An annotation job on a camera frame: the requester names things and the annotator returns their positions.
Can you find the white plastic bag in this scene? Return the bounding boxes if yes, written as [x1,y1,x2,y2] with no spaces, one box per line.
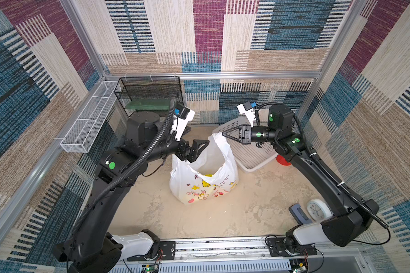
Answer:
[169,133,239,205]

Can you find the green board on shelf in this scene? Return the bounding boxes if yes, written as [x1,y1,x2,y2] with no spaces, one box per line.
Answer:
[125,99,170,111]

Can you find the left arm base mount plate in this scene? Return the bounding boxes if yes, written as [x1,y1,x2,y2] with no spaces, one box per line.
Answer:
[126,241,176,262]

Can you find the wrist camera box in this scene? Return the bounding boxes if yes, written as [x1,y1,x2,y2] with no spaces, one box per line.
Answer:
[237,101,257,127]
[170,103,195,142]

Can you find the blue grey small device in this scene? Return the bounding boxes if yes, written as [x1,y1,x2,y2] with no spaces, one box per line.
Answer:
[289,203,313,225]

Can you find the white round clock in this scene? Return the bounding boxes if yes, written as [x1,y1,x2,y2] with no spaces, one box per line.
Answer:
[307,199,333,221]

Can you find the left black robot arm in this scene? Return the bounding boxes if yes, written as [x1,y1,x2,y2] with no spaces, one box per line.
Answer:
[52,98,209,273]

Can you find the red pen cup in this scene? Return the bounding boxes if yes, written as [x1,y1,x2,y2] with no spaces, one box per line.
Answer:
[276,155,292,166]

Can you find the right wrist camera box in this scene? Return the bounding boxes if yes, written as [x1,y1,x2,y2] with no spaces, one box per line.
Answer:
[237,101,257,127]

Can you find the white wire mesh basket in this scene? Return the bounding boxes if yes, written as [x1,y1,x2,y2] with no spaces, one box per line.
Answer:
[60,81,117,154]

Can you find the black wire shelf rack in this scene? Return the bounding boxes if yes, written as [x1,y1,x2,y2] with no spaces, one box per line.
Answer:
[115,76,184,117]

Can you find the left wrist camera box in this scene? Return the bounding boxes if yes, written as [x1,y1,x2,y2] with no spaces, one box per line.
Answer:
[170,103,195,142]

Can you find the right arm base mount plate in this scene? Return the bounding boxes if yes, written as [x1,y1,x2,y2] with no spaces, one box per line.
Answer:
[264,235,317,258]

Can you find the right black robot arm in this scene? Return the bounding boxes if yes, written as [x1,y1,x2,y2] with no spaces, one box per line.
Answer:
[223,102,389,257]

